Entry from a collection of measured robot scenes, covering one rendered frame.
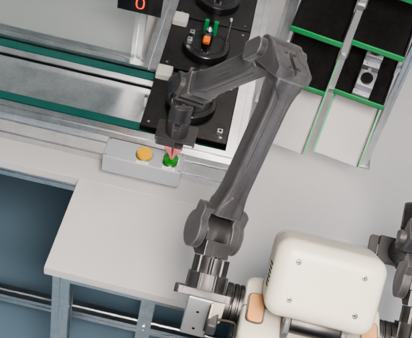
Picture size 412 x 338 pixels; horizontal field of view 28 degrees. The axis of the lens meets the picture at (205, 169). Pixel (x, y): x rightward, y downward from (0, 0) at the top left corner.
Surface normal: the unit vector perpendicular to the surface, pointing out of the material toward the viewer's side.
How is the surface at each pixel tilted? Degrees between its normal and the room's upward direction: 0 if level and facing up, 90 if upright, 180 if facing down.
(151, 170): 90
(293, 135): 45
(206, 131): 0
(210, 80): 72
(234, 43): 0
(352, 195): 0
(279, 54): 20
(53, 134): 90
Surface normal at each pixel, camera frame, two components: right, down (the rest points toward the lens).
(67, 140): -0.16, 0.72
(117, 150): 0.15, -0.66
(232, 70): -0.88, -0.21
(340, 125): -0.12, 0.00
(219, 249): 0.42, 0.01
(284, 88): 0.29, 0.40
